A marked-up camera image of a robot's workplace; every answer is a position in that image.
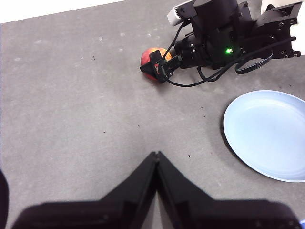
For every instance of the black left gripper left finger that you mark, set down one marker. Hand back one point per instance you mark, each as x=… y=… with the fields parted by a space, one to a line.
x=119 y=210

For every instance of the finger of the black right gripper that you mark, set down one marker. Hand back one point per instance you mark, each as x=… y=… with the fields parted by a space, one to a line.
x=150 y=68
x=155 y=56

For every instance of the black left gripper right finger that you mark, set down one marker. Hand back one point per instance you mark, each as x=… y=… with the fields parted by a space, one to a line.
x=202 y=212

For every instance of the red yellow apple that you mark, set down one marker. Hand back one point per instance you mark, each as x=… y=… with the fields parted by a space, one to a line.
x=145 y=57

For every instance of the blue plate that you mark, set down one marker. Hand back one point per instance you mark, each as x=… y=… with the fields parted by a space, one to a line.
x=269 y=133

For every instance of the pale grey camera box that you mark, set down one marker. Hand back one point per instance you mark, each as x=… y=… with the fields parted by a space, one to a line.
x=175 y=15

